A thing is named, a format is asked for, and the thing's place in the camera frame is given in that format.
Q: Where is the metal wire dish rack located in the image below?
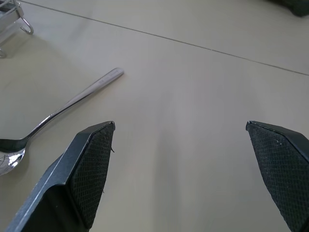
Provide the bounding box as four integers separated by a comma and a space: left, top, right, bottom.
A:
0, 0, 34, 58

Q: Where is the stainless steel spoon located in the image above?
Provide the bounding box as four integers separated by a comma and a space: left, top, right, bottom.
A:
0, 68, 125, 176

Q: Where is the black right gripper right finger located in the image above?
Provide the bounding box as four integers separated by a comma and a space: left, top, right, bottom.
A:
245, 120, 309, 232

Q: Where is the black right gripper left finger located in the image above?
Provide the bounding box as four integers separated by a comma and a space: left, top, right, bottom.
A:
4, 120, 116, 232

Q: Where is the dark green-black object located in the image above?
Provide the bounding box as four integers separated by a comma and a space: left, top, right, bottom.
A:
269, 0, 309, 17

